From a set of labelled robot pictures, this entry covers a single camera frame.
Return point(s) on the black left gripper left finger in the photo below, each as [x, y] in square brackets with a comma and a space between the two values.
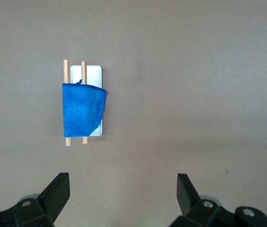
[50, 198]

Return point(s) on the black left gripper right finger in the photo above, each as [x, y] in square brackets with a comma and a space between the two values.
[190, 201]

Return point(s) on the blue cloth towel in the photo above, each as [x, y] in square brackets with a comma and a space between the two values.
[81, 111]

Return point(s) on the wooden towel rack rod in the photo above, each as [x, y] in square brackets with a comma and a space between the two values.
[66, 71]
[84, 71]

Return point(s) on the white towel rack base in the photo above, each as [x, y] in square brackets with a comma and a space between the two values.
[93, 75]

